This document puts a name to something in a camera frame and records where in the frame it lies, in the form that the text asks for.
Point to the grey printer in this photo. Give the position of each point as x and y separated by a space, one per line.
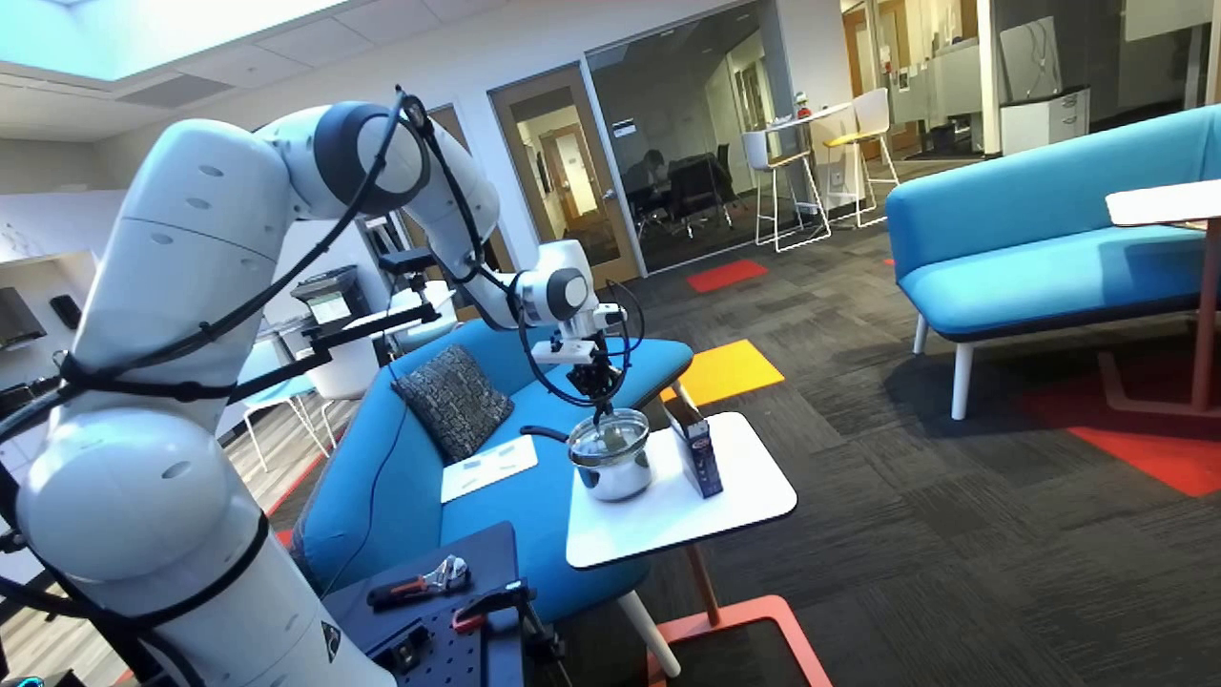
331 298

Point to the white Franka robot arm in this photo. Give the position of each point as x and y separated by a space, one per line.
165 254

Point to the yellow seat high stool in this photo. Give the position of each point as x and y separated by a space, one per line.
864 138

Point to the white paper sheet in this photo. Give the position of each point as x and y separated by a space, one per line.
490 466

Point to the blue sofa white legs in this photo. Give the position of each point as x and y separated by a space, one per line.
383 498
1042 254

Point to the light blue chair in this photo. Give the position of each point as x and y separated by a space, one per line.
271 385

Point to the black horizontal bar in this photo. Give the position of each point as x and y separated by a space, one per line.
343 339

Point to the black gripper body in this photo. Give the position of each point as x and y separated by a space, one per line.
596 354

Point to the perforated tool board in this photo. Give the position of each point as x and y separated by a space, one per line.
431 644

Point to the small black tool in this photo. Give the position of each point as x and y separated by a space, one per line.
407 651

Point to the grey patterned cushion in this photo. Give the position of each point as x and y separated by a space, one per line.
453 403

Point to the white low cabinet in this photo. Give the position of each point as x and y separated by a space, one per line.
1042 121

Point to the white high stool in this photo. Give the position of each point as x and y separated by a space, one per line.
792 191

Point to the white side table orange frame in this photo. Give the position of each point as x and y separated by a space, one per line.
1165 203
748 490

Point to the black red hand tool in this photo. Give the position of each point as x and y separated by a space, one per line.
412 588

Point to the white high table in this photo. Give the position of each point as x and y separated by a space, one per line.
820 115

